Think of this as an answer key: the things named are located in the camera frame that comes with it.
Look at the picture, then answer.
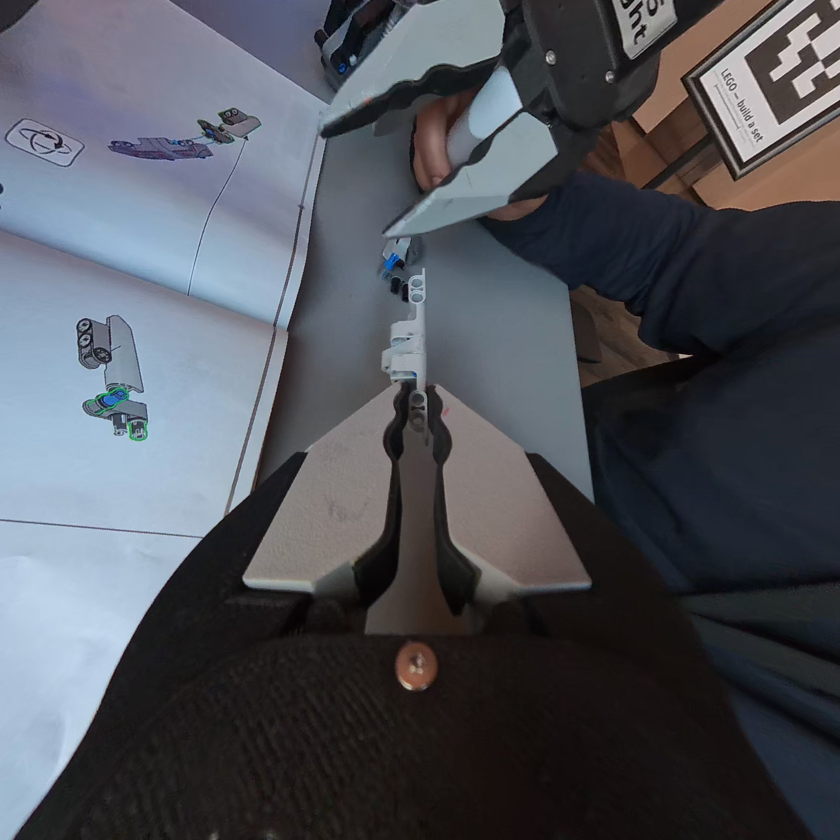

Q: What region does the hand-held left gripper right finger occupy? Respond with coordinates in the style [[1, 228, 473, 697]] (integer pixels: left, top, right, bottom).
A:
[[428, 385, 594, 616]]

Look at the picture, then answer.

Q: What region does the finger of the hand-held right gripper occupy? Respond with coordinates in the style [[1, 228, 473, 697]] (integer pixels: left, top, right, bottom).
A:
[[382, 108, 560, 238], [318, 0, 508, 139]]

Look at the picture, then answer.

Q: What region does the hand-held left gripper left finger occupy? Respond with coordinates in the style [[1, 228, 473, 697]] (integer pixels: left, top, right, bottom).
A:
[[241, 385, 404, 603]]

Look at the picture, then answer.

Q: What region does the grey and blue toy brick piece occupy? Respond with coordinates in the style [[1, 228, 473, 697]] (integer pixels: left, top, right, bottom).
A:
[[377, 235, 424, 277]]

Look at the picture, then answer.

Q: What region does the grey toy brick assembly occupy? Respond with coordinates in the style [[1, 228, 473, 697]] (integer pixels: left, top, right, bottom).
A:
[[381, 268, 435, 448]]

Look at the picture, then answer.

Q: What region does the person's right forearm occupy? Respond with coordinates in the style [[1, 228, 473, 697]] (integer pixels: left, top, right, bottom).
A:
[[482, 172, 840, 358]]

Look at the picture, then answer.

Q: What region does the person's right hand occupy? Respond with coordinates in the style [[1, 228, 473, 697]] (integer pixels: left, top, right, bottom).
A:
[[410, 91, 549, 223]]

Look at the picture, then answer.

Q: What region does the framed marker sign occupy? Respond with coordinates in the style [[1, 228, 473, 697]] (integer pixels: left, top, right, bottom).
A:
[[681, 0, 840, 181]]

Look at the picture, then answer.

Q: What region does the person's torso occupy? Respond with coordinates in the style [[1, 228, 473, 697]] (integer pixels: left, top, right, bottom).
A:
[[581, 328, 840, 840]]

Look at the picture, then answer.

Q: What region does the open instruction booklet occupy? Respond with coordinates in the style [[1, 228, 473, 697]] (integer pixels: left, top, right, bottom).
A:
[[0, 0, 329, 840]]

